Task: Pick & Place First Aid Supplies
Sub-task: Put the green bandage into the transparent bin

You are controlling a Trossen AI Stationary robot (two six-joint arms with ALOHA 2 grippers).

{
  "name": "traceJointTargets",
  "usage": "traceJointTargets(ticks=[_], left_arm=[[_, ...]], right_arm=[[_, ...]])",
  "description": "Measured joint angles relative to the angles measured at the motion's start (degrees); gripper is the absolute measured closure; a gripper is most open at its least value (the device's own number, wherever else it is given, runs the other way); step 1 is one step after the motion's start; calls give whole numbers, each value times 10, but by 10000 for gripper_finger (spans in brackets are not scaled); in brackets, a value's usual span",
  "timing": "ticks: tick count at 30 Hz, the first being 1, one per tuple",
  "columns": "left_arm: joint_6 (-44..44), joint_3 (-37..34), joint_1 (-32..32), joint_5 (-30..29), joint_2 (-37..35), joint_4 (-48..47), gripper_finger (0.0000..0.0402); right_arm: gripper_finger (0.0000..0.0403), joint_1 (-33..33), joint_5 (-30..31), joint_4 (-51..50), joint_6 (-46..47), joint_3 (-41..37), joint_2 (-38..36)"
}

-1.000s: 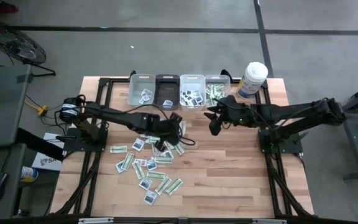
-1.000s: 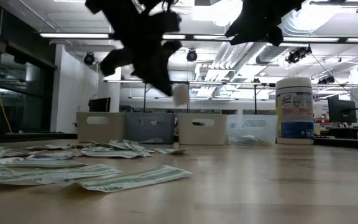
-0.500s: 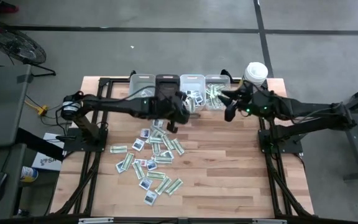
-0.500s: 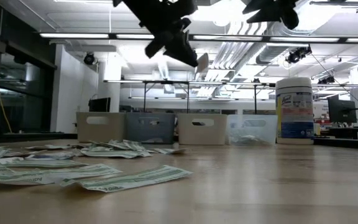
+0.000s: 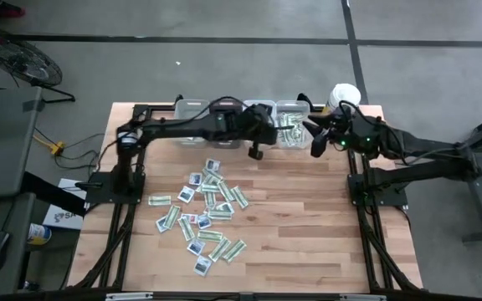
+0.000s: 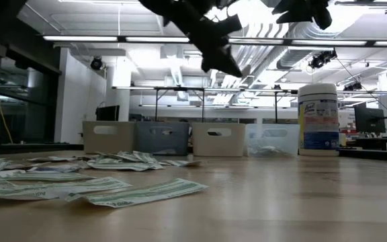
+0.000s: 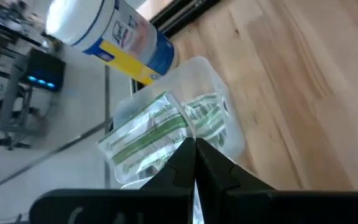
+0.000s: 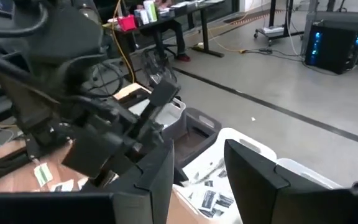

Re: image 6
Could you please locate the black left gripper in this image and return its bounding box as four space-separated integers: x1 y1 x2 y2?
139 0 244 79

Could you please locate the black round ceiling spotlight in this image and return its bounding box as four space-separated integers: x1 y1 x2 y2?
90 56 104 71
308 48 338 70

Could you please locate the clear plastic bin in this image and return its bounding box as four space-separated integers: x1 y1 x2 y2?
245 123 301 158

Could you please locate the white plastic bin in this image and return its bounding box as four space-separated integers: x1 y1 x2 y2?
191 122 247 157

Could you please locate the black computer monitor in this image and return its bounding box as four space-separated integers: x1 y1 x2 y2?
353 102 387 134
95 105 121 122

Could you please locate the black bar LED light strip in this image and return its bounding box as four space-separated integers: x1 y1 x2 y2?
42 34 387 47

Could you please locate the disinfecting wipes canister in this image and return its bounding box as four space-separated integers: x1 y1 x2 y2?
297 83 341 157

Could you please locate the light grey plastic bin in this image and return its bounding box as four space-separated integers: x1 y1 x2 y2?
82 120 137 155

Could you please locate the silver ceiling air duct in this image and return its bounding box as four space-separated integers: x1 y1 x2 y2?
275 0 387 70

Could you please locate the black distant workstation frame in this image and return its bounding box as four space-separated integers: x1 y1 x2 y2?
112 85 298 124

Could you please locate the dark grey plastic bin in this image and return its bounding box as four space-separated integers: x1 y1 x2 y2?
136 121 191 156

